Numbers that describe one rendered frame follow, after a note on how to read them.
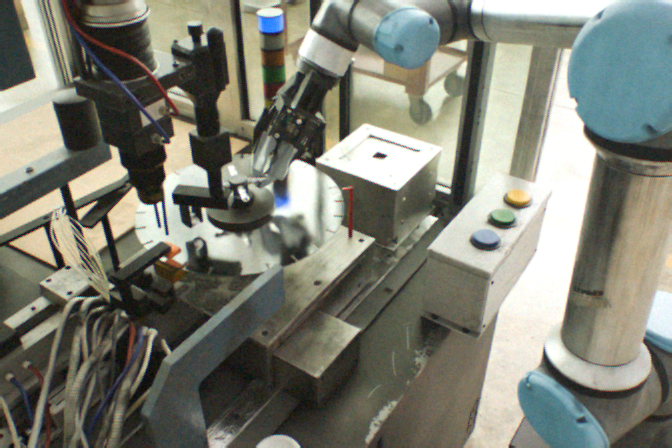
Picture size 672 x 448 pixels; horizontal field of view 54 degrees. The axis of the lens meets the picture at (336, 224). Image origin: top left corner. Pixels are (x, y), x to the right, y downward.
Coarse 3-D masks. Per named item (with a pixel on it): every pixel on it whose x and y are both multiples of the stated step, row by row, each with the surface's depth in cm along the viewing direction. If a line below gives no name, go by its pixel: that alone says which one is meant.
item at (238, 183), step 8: (232, 168) 104; (232, 176) 102; (240, 176) 102; (256, 176) 102; (264, 176) 102; (224, 184) 101; (232, 184) 100; (240, 184) 100; (240, 192) 99; (248, 200) 98
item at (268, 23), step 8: (264, 8) 118; (272, 8) 118; (264, 16) 114; (272, 16) 114; (280, 16) 115; (264, 24) 115; (272, 24) 115; (280, 24) 116; (264, 32) 116; (272, 32) 116
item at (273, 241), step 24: (192, 168) 114; (240, 168) 114; (264, 168) 113; (288, 168) 113; (312, 168) 114; (168, 192) 108; (288, 192) 108; (312, 192) 108; (336, 192) 108; (144, 216) 102; (168, 216) 102; (288, 216) 102; (312, 216) 102; (336, 216) 103; (144, 240) 97; (168, 240) 97; (192, 240) 97; (216, 240) 97; (240, 240) 97; (264, 240) 97; (288, 240) 97; (312, 240) 97; (168, 264) 93; (192, 264) 93; (216, 264) 93; (240, 264) 93; (264, 264) 93; (288, 264) 93
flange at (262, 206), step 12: (252, 192) 103; (264, 192) 106; (240, 204) 101; (252, 204) 103; (264, 204) 103; (216, 216) 101; (228, 216) 101; (240, 216) 101; (252, 216) 101; (264, 216) 101
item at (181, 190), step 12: (216, 180) 91; (180, 192) 94; (192, 192) 94; (204, 192) 94; (216, 192) 92; (228, 192) 94; (180, 204) 95; (192, 204) 94; (204, 204) 94; (216, 204) 93; (228, 204) 93; (180, 216) 97
